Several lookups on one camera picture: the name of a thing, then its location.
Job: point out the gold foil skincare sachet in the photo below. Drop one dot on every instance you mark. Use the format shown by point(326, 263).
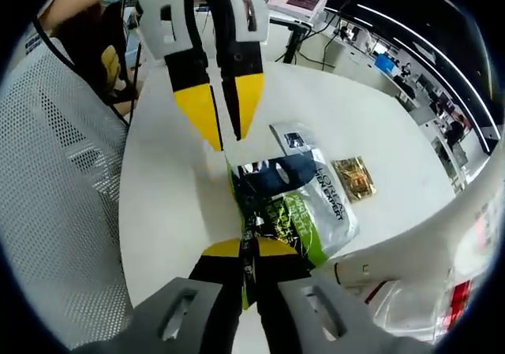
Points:
point(355, 180)

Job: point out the white skincare tube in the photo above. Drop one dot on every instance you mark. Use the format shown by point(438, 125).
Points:
point(414, 247)

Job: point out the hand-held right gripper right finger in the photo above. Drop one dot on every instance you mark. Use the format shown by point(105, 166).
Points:
point(272, 310)

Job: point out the white standing desk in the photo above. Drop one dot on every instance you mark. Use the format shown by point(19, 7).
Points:
point(292, 23)

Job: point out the green black skincare sachet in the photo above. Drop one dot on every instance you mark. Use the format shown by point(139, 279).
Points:
point(307, 212)

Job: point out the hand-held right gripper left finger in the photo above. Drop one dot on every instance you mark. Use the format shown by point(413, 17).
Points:
point(221, 310)

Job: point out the grey mesh chair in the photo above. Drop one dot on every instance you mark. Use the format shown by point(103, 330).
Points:
point(59, 192)

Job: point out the blue storage box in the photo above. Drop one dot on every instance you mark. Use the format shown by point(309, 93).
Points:
point(384, 62)

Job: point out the white printed shirt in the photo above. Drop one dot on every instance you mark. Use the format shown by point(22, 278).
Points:
point(35, 42)

